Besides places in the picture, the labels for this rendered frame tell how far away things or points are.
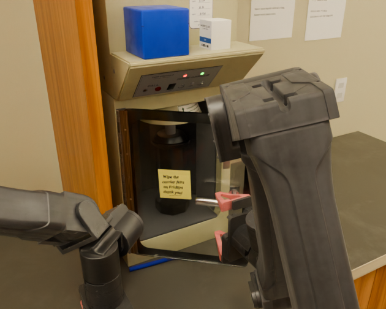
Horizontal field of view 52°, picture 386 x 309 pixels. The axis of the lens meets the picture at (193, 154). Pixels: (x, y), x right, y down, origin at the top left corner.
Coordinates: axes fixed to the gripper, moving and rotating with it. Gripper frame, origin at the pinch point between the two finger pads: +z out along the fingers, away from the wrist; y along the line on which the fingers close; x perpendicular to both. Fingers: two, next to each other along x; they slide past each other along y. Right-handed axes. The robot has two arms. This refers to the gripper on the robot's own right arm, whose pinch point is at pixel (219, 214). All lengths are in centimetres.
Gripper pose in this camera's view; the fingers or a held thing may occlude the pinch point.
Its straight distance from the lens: 86.1
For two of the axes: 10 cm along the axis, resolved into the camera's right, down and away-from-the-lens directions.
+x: -8.8, 1.9, -4.3
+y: -0.1, -9.2, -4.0
